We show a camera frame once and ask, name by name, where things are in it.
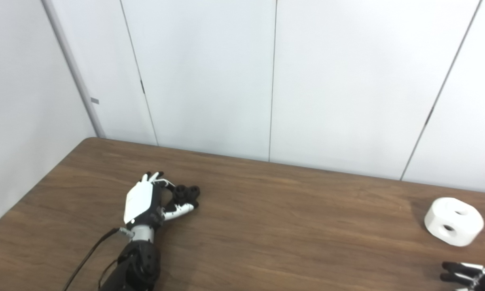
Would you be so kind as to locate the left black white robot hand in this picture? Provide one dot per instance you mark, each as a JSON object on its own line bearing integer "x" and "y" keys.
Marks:
{"x": 139, "y": 200}

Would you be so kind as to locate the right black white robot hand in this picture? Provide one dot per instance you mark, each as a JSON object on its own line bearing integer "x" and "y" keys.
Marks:
{"x": 477, "y": 277}

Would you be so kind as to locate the black flanged holder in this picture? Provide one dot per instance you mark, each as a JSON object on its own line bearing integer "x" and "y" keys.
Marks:
{"x": 185, "y": 193}

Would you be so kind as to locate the round white piece with holes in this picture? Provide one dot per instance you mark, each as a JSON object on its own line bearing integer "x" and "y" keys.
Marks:
{"x": 454, "y": 220}

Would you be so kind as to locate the grey vertical wall post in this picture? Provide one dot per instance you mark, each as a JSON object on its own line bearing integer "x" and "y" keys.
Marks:
{"x": 74, "y": 68}

